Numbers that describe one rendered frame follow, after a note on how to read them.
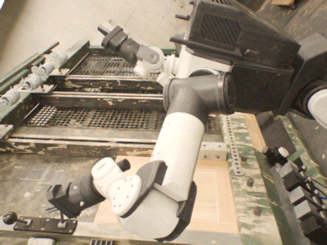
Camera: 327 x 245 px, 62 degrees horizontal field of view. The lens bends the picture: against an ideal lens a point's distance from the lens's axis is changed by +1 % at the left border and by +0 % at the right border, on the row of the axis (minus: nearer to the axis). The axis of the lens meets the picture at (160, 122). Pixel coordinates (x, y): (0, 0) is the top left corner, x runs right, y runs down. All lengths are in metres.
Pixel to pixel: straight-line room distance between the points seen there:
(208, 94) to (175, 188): 0.22
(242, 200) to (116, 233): 0.45
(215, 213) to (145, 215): 0.56
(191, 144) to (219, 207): 0.54
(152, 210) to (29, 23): 6.46
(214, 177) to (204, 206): 0.15
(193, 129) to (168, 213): 0.17
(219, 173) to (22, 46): 6.20
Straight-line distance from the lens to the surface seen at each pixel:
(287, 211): 1.10
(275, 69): 0.78
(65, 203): 0.85
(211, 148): 1.19
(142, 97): 1.60
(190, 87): 0.61
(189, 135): 0.53
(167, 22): 6.23
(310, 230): 0.99
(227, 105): 0.59
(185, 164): 0.50
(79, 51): 2.47
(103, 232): 0.96
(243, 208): 1.01
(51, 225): 1.01
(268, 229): 0.98
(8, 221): 0.95
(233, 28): 0.73
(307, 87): 0.91
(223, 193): 1.09
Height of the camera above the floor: 1.50
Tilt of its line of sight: 14 degrees down
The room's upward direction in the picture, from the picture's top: 58 degrees counter-clockwise
